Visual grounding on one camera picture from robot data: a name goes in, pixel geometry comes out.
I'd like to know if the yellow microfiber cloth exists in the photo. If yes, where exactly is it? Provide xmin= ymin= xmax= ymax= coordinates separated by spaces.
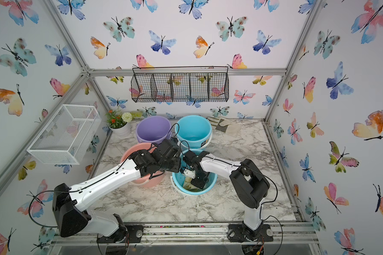
xmin=183 ymin=177 xmax=201 ymax=192

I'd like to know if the teal plastic bucket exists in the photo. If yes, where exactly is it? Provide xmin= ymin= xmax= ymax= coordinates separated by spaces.
xmin=171 ymin=149 xmax=218 ymax=196
xmin=174 ymin=115 xmax=213 ymax=150

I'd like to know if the pink plastic bucket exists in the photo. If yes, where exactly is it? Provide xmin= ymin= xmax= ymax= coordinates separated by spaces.
xmin=119 ymin=142 xmax=167 ymax=189

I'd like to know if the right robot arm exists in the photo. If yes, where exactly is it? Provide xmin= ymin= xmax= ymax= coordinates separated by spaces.
xmin=183 ymin=150 xmax=273 ymax=242

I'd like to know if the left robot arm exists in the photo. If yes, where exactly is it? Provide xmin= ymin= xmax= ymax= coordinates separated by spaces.
xmin=52 ymin=144 xmax=181 ymax=243

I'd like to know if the purple plastic bucket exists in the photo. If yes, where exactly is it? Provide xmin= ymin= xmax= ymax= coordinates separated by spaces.
xmin=135 ymin=116 xmax=172 ymax=144

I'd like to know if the beige patterned folded cloth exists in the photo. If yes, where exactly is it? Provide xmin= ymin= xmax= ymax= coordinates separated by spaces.
xmin=206 ymin=117 xmax=241 ymax=137

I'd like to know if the potted flower plant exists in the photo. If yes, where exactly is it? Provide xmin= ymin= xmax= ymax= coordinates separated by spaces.
xmin=106 ymin=110 xmax=134 ymax=138

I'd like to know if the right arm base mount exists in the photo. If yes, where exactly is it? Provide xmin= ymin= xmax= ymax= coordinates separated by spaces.
xmin=227 ymin=223 xmax=273 ymax=243

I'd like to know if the black wire wall basket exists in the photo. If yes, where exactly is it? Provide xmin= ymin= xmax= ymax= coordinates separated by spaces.
xmin=129 ymin=66 xmax=229 ymax=103

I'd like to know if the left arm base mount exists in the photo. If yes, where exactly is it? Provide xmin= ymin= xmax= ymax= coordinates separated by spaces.
xmin=97 ymin=224 xmax=144 ymax=244

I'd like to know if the aluminium front rail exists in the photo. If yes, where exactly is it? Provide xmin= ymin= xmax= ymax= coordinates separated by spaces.
xmin=49 ymin=222 xmax=320 ymax=247

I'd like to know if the white wire mesh basket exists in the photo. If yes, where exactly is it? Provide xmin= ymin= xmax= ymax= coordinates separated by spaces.
xmin=27 ymin=104 xmax=102 ymax=165

